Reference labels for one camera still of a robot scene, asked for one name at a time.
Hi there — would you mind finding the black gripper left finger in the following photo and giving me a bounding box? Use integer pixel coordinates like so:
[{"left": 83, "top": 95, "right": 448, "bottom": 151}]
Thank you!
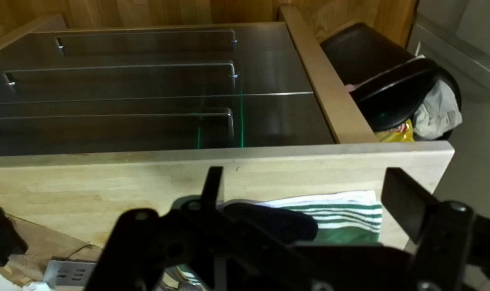
[{"left": 199, "top": 164, "right": 225, "bottom": 213}]

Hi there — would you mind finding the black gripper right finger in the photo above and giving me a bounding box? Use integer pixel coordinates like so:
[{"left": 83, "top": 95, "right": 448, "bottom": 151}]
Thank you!
[{"left": 380, "top": 166, "right": 447, "bottom": 250}]

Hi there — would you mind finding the steel front cutlery drawer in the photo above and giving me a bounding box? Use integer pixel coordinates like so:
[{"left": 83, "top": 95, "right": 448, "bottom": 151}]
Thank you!
[{"left": 0, "top": 92, "right": 335, "bottom": 158}]

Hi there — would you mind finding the green white striped towel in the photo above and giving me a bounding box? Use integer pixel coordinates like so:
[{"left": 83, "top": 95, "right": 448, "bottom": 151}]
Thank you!
[{"left": 257, "top": 189, "right": 385, "bottom": 248}]

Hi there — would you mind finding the black cloth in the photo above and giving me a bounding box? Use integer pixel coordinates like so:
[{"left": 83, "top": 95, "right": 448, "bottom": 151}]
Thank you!
[{"left": 222, "top": 200, "right": 320, "bottom": 244}]

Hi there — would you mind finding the yellow wrapper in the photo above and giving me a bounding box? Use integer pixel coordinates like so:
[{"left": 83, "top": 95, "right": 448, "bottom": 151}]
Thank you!
[{"left": 375, "top": 119, "right": 416, "bottom": 143}]

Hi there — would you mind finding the white crumpled plastic bag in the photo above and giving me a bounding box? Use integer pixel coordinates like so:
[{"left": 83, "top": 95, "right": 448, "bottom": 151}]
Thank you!
[{"left": 413, "top": 79, "right": 464, "bottom": 140}]

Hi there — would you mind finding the wooden butcher block table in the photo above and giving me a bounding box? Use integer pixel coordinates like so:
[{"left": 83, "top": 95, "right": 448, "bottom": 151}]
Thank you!
[{"left": 0, "top": 4, "right": 456, "bottom": 255}]

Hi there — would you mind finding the black trash can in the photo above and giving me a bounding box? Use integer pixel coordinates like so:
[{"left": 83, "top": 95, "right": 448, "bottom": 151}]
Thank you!
[{"left": 319, "top": 20, "right": 464, "bottom": 142}]

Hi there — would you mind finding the grey labelled box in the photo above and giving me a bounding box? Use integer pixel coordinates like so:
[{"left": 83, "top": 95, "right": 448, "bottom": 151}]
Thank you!
[{"left": 41, "top": 256, "right": 99, "bottom": 291}]

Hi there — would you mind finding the brown cardboard piece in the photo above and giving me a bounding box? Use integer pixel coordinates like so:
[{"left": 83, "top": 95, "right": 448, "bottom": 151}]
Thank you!
[{"left": 0, "top": 213, "right": 104, "bottom": 287}]

